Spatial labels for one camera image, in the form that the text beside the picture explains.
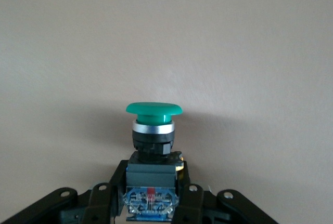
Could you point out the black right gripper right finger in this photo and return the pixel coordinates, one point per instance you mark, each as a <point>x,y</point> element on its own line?
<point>191,203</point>

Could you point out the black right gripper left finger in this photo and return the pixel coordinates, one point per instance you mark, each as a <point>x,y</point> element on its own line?
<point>104,203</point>

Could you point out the green mushroom push button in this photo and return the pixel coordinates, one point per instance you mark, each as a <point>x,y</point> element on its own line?
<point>153,109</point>

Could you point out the black right camera mount bracket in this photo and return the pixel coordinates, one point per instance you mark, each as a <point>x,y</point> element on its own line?
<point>52,204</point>

